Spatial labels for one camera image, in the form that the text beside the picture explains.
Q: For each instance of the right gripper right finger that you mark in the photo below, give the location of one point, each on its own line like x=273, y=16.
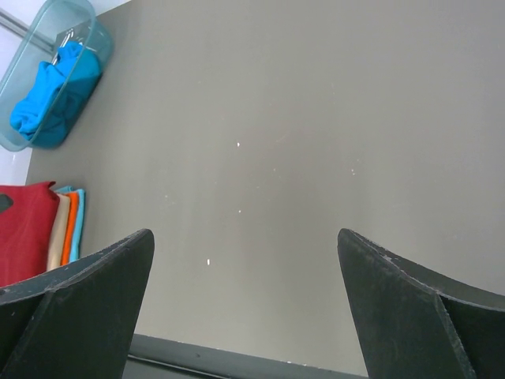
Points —
x=413, y=322

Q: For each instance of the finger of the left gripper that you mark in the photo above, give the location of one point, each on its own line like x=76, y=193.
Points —
x=5, y=202

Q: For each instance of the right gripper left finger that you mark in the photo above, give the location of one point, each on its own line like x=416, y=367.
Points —
x=78, y=320

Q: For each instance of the red t-shirt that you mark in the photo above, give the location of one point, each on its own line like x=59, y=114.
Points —
x=26, y=227

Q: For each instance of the folded tan t-shirt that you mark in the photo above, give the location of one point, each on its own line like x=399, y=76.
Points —
x=58, y=233

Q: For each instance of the folded light blue t-shirt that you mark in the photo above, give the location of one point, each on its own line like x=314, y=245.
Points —
x=75, y=248

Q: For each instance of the folded orange t-shirt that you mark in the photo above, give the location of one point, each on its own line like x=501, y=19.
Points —
x=71, y=223

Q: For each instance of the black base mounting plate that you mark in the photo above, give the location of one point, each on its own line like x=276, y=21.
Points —
x=193, y=361

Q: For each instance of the teal plastic basket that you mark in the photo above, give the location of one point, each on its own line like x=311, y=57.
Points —
x=55, y=24

